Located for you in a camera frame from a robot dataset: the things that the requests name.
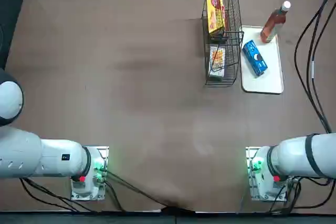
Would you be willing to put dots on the amber tea bottle white cap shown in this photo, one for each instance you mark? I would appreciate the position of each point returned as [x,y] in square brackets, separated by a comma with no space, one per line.
[273,24]

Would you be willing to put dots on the blue Oreo cookie box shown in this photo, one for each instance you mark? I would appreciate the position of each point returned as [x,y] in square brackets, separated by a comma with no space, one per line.
[254,57]

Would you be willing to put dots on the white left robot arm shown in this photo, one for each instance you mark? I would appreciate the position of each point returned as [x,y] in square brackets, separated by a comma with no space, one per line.
[52,158]

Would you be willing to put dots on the cream plastic tray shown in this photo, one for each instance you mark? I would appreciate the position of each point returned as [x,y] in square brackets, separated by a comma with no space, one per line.
[270,77]

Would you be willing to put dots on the yellow red biscuit box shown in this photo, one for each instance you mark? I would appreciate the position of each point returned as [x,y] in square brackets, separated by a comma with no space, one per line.
[215,11]

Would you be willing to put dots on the white orange snack box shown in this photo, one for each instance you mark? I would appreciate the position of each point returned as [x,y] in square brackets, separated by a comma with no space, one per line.
[217,61]

